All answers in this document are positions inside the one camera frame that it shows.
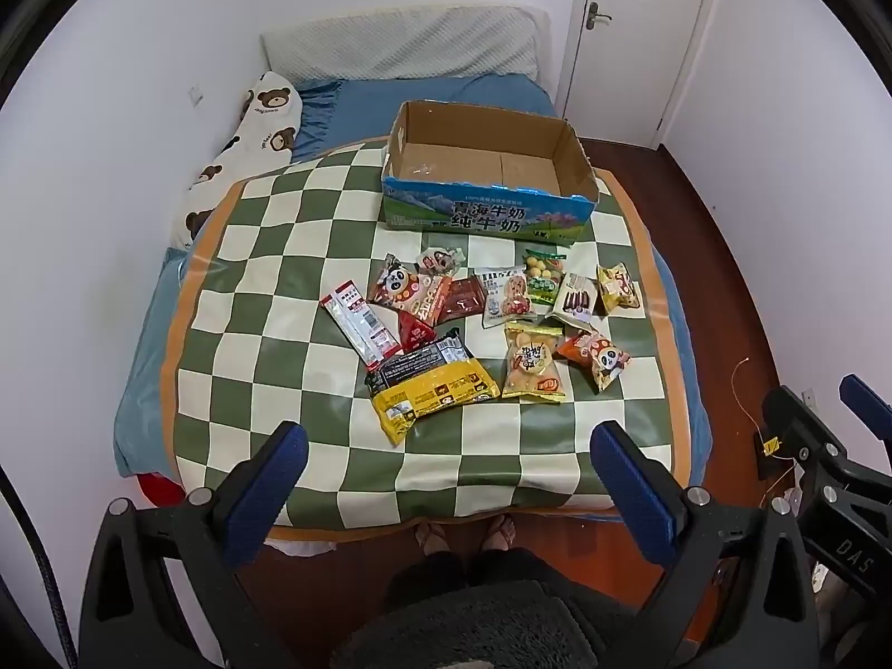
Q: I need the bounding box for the white quilted pillow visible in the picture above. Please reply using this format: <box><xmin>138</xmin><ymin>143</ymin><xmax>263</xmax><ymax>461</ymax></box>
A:
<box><xmin>260</xmin><ymin>3</ymin><xmax>553</xmax><ymax>86</ymax></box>

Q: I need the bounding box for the green snack packet with balls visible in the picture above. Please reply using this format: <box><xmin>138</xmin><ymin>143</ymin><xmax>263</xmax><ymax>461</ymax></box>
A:
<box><xmin>523</xmin><ymin>246</ymin><xmax>568</xmax><ymax>308</ymax></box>

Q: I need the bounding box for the small red triangular packet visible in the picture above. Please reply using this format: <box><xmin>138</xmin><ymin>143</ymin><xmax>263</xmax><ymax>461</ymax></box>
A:
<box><xmin>399</xmin><ymin>312</ymin><xmax>437</xmax><ymax>351</ymax></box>

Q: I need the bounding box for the black and yellow large packet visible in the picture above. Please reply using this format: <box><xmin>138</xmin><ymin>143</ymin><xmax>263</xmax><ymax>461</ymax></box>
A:
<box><xmin>363</xmin><ymin>329</ymin><xmax>503</xmax><ymax>447</ymax></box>

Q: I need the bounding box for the small orange panda snack packet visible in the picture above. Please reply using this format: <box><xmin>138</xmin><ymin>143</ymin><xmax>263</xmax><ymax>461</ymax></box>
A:
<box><xmin>556</xmin><ymin>329</ymin><xmax>632</xmax><ymax>392</ymax></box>

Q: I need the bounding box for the green and white checkered mat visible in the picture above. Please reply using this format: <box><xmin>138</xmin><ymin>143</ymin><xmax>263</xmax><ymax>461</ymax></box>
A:
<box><xmin>159</xmin><ymin>139</ymin><xmax>713</xmax><ymax>542</ymax></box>

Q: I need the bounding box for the white packet with dark sticks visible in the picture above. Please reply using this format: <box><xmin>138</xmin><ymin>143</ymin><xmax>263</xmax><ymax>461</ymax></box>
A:
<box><xmin>552</xmin><ymin>271</ymin><xmax>601</xmax><ymax>330</ymax></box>

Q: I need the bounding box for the white door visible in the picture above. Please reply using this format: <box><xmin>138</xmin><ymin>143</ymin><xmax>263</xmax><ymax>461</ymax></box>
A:
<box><xmin>563</xmin><ymin>0</ymin><xmax>720</xmax><ymax>149</ymax></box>

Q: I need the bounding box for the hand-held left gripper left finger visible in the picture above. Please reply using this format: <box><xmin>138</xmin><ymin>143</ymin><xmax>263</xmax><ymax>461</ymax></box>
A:
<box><xmin>79</xmin><ymin>421</ymin><xmax>309</xmax><ymax>669</ymax></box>

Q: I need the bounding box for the bear print long pillow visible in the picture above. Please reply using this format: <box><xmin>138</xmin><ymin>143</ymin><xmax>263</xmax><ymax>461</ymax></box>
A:
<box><xmin>169</xmin><ymin>71</ymin><xmax>306</xmax><ymax>253</ymax></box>

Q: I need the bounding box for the dark red snack packet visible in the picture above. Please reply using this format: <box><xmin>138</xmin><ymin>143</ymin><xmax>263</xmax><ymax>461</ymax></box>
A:
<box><xmin>438</xmin><ymin>277</ymin><xmax>487</xmax><ymax>326</ymax></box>

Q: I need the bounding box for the person's right foot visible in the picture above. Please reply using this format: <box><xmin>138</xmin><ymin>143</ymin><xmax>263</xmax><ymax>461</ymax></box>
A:
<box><xmin>479</xmin><ymin>513</ymin><xmax>517</xmax><ymax>553</ymax></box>

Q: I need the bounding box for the small yellow snack packet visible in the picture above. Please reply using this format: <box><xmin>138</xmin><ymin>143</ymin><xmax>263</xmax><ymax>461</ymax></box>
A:
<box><xmin>597</xmin><ymin>262</ymin><xmax>641</xmax><ymax>314</ymax></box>

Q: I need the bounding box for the white cookie snack packet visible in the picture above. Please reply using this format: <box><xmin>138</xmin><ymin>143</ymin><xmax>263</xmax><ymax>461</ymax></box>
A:
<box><xmin>475</xmin><ymin>266</ymin><xmax>537</xmax><ymax>330</ymax></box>

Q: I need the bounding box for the red cloth under bed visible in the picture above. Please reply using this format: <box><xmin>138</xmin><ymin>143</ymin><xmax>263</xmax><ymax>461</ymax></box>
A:
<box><xmin>134</xmin><ymin>471</ymin><xmax>191</xmax><ymax>511</ymax></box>

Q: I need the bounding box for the red and white long packet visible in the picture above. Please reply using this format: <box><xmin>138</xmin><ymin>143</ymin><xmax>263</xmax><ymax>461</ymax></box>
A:
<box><xmin>319</xmin><ymin>280</ymin><xmax>403</xmax><ymax>372</ymax></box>

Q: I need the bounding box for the large orange panda snack packet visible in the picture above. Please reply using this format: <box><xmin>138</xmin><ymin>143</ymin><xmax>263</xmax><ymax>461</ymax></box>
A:
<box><xmin>368</xmin><ymin>254</ymin><xmax>455</xmax><ymax>326</ymax></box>

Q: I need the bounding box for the thin wire with yellow tag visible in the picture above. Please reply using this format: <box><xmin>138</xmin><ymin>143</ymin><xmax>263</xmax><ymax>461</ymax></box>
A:
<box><xmin>730</xmin><ymin>360</ymin><xmax>797</xmax><ymax>462</ymax></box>

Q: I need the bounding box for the black cable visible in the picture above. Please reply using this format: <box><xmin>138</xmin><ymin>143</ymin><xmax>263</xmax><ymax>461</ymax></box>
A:
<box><xmin>0</xmin><ymin>466</ymin><xmax>79</xmax><ymax>669</ymax></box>

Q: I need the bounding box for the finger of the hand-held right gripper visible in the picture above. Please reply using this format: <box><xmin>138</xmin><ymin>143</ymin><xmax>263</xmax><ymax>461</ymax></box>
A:
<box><xmin>761</xmin><ymin>385</ymin><xmax>849</xmax><ymax>481</ymax></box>
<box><xmin>839</xmin><ymin>374</ymin><xmax>892</xmax><ymax>475</ymax></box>

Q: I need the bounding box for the yellow chips packet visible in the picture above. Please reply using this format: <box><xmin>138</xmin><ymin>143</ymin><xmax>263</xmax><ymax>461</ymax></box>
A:
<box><xmin>502</xmin><ymin>321</ymin><xmax>567</xmax><ymax>403</ymax></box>

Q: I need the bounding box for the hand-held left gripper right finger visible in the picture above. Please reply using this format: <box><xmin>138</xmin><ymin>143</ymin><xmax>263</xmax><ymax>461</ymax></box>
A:
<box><xmin>590</xmin><ymin>420</ymin><xmax>820</xmax><ymax>669</ymax></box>

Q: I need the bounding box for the blue bedsheet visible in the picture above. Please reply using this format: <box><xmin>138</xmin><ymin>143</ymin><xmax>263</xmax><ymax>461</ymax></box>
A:
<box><xmin>113</xmin><ymin>72</ymin><xmax>713</xmax><ymax>523</ymax></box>

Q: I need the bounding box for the person's dark fleece clothing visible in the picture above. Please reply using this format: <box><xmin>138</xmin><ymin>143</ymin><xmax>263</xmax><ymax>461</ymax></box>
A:
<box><xmin>327</xmin><ymin>546</ymin><xmax>632</xmax><ymax>669</ymax></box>

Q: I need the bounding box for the small pink cartoon snack packet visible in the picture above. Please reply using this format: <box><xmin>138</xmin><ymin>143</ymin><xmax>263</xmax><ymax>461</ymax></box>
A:
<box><xmin>416</xmin><ymin>244</ymin><xmax>466</xmax><ymax>281</ymax></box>

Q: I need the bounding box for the cardboard box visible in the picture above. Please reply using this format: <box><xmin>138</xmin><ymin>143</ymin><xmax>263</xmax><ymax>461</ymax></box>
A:
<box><xmin>380</xmin><ymin>100</ymin><xmax>600</xmax><ymax>250</ymax></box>

